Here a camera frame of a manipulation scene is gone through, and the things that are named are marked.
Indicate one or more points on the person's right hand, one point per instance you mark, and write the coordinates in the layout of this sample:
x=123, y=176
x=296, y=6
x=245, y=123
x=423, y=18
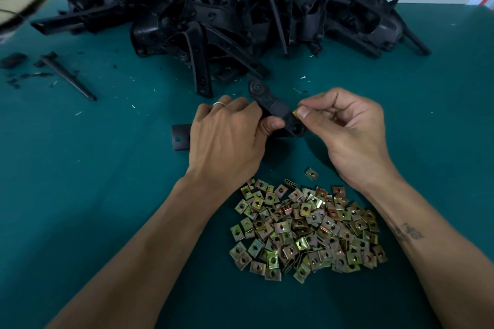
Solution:
x=355, y=140

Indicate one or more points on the person's left hand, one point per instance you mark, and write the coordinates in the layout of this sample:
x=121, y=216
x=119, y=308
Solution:
x=224, y=144

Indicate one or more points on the black plastic bracket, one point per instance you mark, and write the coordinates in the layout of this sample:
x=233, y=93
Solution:
x=270, y=101
x=413, y=36

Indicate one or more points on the pile of brass clip nuts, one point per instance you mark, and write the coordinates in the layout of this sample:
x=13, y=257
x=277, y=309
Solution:
x=309, y=232

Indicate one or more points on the pile of black plastic brackets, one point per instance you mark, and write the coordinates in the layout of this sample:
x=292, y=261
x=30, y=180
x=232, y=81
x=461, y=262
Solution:
x=231, y=16

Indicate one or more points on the person's left forearm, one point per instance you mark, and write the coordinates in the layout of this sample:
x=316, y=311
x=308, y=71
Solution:
x=123, y=263

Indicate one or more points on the person's right forearm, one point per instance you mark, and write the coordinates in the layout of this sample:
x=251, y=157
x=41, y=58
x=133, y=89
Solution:
x=440, y=263

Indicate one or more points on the green table cloth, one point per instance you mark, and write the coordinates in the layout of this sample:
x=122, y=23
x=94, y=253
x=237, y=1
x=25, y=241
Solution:
x=77, y=186

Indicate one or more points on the thin black plastic strip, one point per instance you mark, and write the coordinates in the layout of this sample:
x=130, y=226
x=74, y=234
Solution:
x=68, y=76

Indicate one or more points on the small black plastic scrap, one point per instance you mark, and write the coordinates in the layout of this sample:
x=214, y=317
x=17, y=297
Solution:
x=13, y=60

